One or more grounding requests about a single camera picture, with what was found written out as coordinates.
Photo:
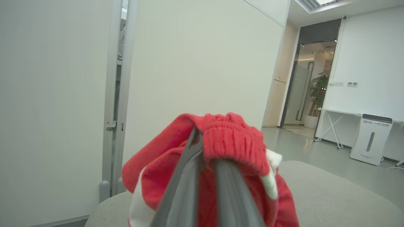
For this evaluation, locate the red and white sweater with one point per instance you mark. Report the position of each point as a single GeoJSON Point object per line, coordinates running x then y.
{"type": "Point", "coordinates": [233, 138]}

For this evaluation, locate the green leafy indoor plant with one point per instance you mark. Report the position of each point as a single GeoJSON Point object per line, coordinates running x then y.
{"type": "Point", "coordinates": [318, 91]}

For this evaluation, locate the ceiling light panel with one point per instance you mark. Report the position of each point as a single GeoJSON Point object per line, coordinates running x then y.
{"type": "Point", "coordinates": [315, 4]}

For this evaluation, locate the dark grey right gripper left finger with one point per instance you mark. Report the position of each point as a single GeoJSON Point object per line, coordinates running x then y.
{"type": "Point", "coordinates": [183, 189]}

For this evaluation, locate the white plant pot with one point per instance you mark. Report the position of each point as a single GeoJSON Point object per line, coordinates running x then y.
{"type": "Point", "coordinates": [311, 121]}

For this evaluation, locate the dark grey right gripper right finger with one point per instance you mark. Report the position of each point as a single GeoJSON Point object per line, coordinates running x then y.
{"type": "Point", "coordinates": [233, 195]}

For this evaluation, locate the long white wall switch panel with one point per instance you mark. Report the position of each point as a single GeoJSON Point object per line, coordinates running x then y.
{"type": "Point", "coordinates": [336, 83]}

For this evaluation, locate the white air purifier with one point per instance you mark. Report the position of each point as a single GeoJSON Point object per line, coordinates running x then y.
{"type": "Point", "coordinates": [371, 142]}

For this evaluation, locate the frosted glass door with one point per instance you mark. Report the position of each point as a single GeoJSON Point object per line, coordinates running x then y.
{"type": "Point", "coordinates": [300, 91]}

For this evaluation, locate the grey aluminium door frame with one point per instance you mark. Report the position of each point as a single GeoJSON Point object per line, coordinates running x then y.
{"type": "Point", "coordinates": [109, 94]}

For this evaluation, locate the small white wall switch panel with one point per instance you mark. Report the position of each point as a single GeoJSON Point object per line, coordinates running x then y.
{"type": "Point", "coordinates": [352, 84]}

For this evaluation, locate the white folding table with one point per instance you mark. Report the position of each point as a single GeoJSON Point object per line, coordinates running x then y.
{"type": "Point", "coordinates": [334, 111]}

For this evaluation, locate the metal door latch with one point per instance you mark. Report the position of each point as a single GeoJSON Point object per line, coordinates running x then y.
{"type": "Point", "coordinates": [111, 126]}

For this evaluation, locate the beige wooden cabinet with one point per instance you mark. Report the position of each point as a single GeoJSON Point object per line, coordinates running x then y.
{"type": "Point", "coordinates": [277, 101]}

